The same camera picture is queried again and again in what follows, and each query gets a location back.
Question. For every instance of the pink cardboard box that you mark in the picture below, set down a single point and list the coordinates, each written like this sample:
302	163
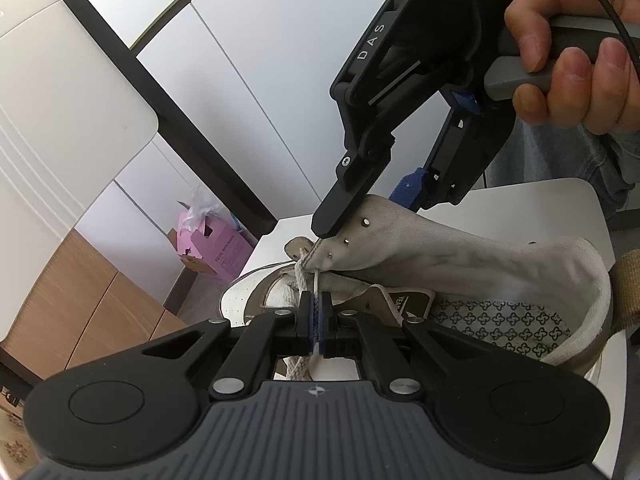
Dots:
220	255

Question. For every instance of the clear plastic bag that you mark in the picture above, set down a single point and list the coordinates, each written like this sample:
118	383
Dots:
200	210

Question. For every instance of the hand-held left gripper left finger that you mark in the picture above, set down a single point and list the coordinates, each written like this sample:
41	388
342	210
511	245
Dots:
313	320

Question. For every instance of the person's right hand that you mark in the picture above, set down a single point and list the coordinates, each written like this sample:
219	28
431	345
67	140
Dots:
575	95

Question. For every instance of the white chair with black frame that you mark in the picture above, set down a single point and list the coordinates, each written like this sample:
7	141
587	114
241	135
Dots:
75	135

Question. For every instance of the white and brown sneaker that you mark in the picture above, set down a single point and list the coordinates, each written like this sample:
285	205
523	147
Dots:
450	240

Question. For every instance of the white shoelace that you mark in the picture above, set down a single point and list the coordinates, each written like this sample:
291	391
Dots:
300	280

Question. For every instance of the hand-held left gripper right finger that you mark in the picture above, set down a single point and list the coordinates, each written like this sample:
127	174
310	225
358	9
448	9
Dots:
327	320

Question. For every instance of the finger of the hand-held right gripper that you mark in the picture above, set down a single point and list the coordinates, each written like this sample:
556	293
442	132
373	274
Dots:
407	190
345	195

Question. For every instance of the person's grey trousers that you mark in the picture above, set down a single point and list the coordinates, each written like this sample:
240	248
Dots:
550	155

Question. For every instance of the wooden drawer cabinet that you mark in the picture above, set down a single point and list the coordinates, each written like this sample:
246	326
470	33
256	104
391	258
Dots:
100	310

